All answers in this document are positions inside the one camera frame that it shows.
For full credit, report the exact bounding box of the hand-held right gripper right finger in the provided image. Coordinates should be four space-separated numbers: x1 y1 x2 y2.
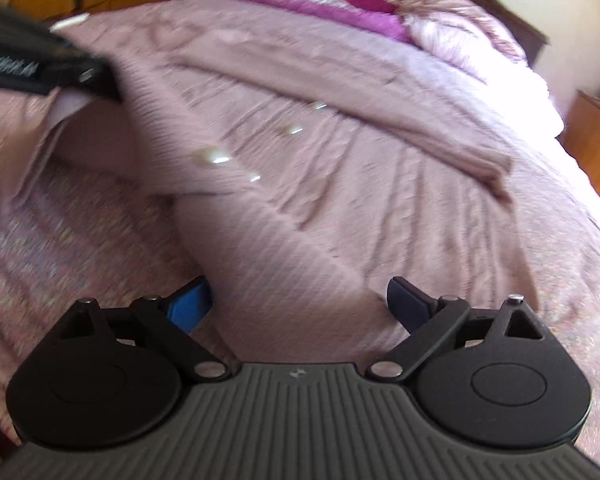
366 276 553 380

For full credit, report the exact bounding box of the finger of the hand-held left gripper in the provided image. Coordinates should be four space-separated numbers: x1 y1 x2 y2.
82 59 124 102

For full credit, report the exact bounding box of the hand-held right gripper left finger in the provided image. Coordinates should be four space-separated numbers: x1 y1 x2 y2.
57 275 241 382

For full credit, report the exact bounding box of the pink cable-knit cardigan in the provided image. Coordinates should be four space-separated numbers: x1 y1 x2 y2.
10 0 518 361

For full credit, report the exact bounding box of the white pole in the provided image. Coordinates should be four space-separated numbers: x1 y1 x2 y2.
50 12 92 32

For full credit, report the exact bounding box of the bed with pink floral sheet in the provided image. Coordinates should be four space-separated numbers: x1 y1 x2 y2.
0 0 600 461

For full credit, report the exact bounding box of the wooden dresser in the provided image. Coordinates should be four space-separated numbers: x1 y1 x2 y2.
561 89 600 203

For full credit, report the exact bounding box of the pink checked pillow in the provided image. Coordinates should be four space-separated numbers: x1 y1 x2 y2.
405 0 530 83

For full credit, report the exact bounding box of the dark wooden headboard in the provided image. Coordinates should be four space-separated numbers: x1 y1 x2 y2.
340 0 552 63

